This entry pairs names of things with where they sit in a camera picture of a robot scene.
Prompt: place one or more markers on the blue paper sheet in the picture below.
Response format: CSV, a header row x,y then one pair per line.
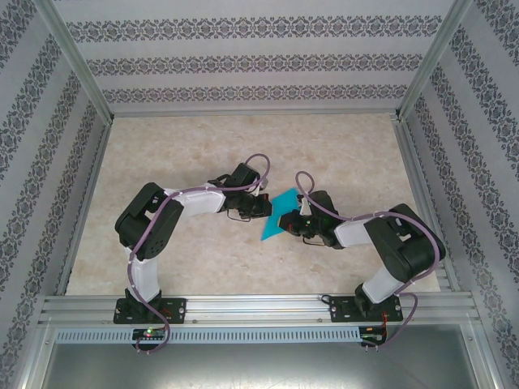
x,y
284,202

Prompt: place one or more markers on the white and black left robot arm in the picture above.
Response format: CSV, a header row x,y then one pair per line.
x,y
198,202

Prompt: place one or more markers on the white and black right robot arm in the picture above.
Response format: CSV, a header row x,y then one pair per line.
x,y
405,243

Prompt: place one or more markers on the grey metal sheet panel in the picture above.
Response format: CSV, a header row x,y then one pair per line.
x,y
259,368

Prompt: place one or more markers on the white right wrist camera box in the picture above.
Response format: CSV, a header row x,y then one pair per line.
x,y
304,206

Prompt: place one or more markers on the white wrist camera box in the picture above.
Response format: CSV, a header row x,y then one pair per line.
x,y
262,185
304,206

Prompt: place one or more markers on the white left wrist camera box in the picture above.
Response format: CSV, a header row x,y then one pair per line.
x,y
262,185

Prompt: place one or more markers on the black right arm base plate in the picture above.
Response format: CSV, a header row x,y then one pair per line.
x,y
340,310

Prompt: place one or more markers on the aluminium frame cross beam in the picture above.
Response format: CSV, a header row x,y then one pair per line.
x,y
255,112

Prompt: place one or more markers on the aluminium mounting rail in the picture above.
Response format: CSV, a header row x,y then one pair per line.
x,y
259,310

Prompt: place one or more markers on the aluminium table side rail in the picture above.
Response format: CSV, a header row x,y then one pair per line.
x,y
417,182
87,194

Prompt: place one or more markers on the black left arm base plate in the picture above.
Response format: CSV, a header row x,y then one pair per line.
x,y
178,310

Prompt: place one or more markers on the aluminium frame post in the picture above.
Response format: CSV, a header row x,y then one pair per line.
x,y
77,61
434,56

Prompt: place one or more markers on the aluminium lower frame strut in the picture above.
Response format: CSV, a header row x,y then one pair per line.
x,y
32,356
486,356

